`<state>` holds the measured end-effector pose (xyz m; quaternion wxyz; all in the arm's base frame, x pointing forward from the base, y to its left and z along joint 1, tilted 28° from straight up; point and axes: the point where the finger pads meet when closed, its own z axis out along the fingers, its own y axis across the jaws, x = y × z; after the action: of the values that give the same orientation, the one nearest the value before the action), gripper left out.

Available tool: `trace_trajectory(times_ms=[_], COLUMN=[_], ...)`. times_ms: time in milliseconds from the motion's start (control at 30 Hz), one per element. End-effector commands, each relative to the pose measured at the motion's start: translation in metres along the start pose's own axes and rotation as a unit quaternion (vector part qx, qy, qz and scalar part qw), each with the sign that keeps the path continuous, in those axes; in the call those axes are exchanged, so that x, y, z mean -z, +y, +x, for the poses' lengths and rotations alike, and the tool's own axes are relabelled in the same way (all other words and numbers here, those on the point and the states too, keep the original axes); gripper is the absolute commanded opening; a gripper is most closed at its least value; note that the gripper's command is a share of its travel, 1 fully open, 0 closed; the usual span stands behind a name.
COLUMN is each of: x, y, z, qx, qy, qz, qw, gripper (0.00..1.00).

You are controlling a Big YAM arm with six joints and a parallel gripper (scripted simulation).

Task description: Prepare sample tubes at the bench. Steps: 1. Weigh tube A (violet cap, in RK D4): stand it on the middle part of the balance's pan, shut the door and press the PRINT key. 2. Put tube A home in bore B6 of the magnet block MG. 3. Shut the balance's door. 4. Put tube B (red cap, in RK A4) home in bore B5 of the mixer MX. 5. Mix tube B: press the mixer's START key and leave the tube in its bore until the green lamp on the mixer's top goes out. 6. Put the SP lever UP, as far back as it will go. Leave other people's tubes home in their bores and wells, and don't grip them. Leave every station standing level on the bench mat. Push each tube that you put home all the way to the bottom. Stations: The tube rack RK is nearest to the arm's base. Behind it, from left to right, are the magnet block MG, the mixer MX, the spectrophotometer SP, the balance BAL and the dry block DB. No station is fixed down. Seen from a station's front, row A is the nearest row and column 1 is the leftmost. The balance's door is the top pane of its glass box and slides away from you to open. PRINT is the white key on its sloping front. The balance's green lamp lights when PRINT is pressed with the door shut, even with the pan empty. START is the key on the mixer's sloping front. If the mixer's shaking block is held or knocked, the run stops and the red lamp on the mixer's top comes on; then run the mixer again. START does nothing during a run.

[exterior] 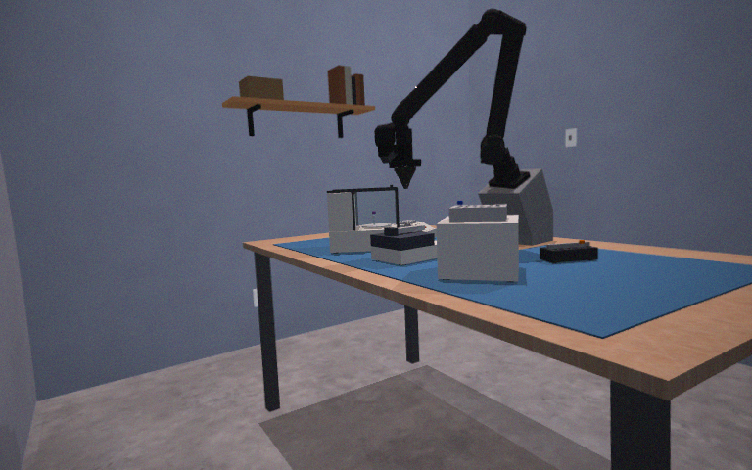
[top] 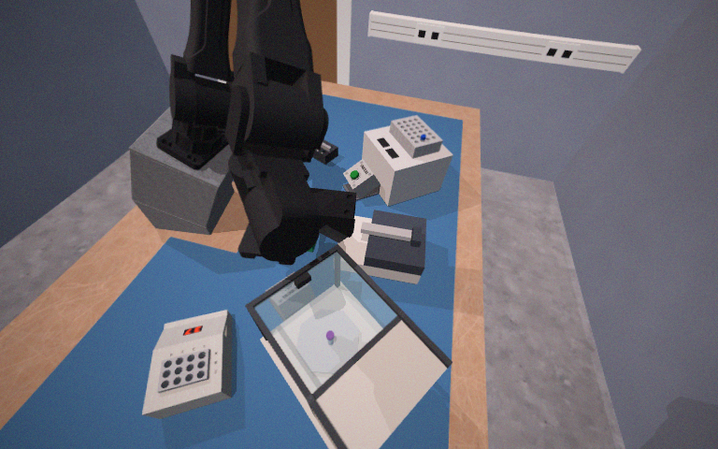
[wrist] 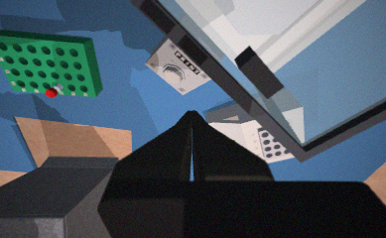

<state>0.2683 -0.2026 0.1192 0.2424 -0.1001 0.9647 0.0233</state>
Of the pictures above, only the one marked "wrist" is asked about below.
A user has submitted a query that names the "green tube rack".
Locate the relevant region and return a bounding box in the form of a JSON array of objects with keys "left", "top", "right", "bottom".
[{"left": 0, "top": 30, "right": 103, "bottom": 97}]

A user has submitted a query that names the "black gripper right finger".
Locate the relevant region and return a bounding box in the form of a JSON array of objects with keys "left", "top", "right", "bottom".
[{"left": 192, "top": 110, "right": 274, "bottom": 180}]

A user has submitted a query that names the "red-capped sample tube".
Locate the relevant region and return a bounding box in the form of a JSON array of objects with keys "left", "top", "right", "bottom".
[{"left": 46, "top": 83, "right": 63, "bottom": 98}]

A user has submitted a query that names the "blue bench mat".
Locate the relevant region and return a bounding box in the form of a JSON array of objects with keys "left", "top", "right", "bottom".
[{"left": 0, "top": 0, "right": 386, "bottom": 182}]

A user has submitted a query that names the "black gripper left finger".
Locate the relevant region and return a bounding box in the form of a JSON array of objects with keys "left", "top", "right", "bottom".
[{"left": 108, "top": 111, "right": 192, "bottom": 183}]

